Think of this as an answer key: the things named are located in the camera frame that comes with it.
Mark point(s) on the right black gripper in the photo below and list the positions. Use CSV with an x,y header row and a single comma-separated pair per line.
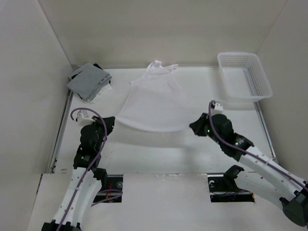
x,y
197,126

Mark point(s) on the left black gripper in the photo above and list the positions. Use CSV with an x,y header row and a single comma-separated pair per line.
x,y
110,122

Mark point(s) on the white tank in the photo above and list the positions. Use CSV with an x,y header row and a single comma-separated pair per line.
x,y
102,93
156,101

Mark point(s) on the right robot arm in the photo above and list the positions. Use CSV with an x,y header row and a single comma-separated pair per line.
x,y
271,182

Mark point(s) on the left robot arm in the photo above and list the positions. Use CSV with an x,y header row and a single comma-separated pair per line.
x,y
86,179

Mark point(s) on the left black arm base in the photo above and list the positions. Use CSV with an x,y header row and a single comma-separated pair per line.
x,y
112,187

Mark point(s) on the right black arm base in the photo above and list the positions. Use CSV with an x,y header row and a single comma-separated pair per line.
x,y
223,189

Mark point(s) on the folded white tank top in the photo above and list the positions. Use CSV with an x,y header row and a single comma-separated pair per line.
x,y
102,93

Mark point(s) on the folded grey tank top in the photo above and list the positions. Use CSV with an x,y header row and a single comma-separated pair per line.
x,y
86,90

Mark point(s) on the white plastic basket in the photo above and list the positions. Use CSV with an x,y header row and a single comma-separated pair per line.
x,y
243,77

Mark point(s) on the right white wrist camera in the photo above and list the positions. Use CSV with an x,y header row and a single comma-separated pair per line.
x,y
216,108

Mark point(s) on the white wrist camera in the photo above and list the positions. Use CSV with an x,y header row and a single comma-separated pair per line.
x,y
216,108
83,118

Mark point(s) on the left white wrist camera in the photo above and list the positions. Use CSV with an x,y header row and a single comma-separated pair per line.
x,y
83,118

